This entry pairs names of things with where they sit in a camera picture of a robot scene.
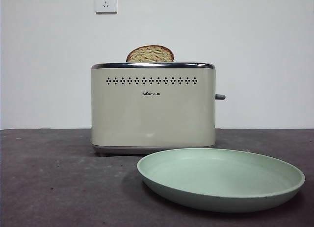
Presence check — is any pale green plate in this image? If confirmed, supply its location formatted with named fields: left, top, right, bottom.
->
left=136, top=148, right=306, bottom=214

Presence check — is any cream toaster with chrome top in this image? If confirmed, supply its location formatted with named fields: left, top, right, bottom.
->
left=90, top=62, right=216, bottom=156

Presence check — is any white wall socket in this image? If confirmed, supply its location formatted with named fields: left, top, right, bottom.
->
left=95, top=0, right=118, bottom=15

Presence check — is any square toast bread slice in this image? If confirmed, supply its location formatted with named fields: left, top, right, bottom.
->
left=126, top=45, right=176, bottom=63

